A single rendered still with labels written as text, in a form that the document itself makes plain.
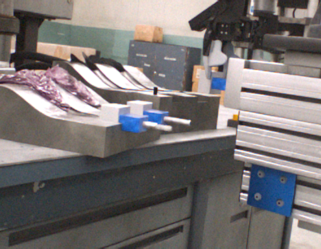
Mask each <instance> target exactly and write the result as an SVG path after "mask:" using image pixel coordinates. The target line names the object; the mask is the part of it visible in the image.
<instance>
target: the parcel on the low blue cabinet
mask: <svg viewBox="0 0 321 249"><path fill-rule="evenodd" d="M134 41H139V42H150V43H162V42H163V28H161V27H157V26H154V25H136V26H135V33H134Z"/></svg>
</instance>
